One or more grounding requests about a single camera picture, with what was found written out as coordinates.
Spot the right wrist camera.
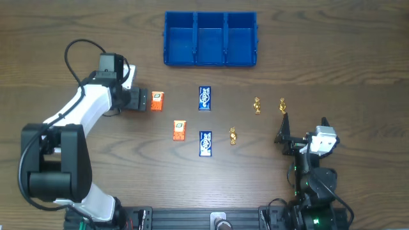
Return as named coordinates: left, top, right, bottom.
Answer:
left=306, top=125, right=341, bottom=158

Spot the blue tray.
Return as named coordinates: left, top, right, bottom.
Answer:
left=163, top=11, right=259, bottom=68

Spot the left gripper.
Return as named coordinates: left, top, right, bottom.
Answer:
left=128, top=86, right=149, bottom=112

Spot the blue candy pack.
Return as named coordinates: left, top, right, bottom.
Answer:
left=198, top=130, right=213, bottom=158
left=198, top=86, right=212, bottom=112

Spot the mounting rail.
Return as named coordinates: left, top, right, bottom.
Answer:
left=63, top=206, right=348, bottom=230

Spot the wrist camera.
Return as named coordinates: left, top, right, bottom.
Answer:
left=306, top=125, right=341, bottom=158
left=122, top=65, right=137, bottom=90

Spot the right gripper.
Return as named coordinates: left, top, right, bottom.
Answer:
left=274, top=112, right=330, bottom=157

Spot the orange candy box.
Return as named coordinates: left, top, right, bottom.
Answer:
left=173, top=119, right=187, bottom=142
left=150, top=91, right=165, bottom=112

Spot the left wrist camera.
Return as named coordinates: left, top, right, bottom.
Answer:
left=122, top=65, right=137, bottom=90

